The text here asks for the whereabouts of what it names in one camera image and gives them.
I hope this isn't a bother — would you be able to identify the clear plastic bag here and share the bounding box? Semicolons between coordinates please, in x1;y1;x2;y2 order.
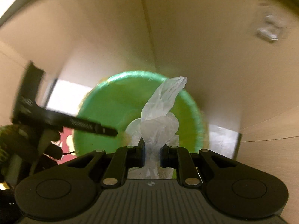
127;76;188;180

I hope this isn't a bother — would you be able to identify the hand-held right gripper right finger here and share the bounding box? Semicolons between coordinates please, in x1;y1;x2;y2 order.
160;145;236;188

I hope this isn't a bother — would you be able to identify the metal cabinet handle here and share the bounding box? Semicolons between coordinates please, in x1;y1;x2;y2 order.
256;14;287;43

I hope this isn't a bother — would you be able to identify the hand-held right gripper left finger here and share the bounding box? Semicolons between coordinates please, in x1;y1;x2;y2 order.
63;137;146;187

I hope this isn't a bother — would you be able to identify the person's left hand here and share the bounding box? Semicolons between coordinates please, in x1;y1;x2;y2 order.
21;127;62;167

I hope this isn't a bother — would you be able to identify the red printed box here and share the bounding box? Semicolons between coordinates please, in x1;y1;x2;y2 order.
57;128;78;162

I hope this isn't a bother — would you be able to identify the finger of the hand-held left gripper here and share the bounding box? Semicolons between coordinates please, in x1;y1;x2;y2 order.
63;116;118;137

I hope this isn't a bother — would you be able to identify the green trash bin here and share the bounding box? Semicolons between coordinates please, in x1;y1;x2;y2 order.
73;70;209;180

